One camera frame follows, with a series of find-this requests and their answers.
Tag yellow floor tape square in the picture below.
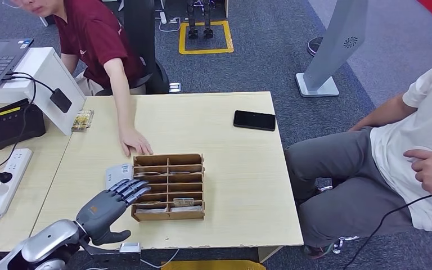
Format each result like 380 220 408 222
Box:
179 20 235 56

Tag black office chair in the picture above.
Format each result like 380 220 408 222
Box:
123 0 171 96

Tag stack of hotel cards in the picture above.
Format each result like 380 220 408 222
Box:
70 109 95 132

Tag chrome chair base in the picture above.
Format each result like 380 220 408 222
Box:
331 235 360 255

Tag white card reader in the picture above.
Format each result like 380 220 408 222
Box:
105 164 134 191

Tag black shoe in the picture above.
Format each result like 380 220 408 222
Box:
307 37 325 58

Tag black power adapter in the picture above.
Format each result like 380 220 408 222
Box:
49 88 73 114

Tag black robot legs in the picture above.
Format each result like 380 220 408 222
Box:
187 0 215 40

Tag thin white cable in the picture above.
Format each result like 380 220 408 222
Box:
139 249 181 270

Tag upright patterned card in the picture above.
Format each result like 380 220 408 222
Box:
174 197 196 208

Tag black controller cable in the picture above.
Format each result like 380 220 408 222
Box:
344 193 432 270

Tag grey kiosk stand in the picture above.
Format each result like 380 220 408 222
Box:
296 0 370 99

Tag person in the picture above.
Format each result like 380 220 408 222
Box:
1 0 154 158
285 55 432 249

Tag black adapter cable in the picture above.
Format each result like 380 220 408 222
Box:
4 71 56 94

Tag wooden card organizer box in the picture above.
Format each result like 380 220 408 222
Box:
132 153 206 223

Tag dark sports shoe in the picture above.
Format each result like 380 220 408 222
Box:
304 244 335 260

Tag clear eyeglasses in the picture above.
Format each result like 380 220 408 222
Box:
1 0 25 10

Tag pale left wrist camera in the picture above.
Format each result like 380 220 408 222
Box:
79 238 143 266

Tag yellow object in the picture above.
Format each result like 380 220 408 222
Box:
161 260 267 270

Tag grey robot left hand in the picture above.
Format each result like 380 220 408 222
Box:
75 178 152 247

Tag black smartphone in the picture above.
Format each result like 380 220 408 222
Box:
233 110 277 132

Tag white laptop riser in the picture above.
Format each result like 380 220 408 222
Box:
0 47 87 136

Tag black terminal yellow label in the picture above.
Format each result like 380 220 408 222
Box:
0 98 47 151

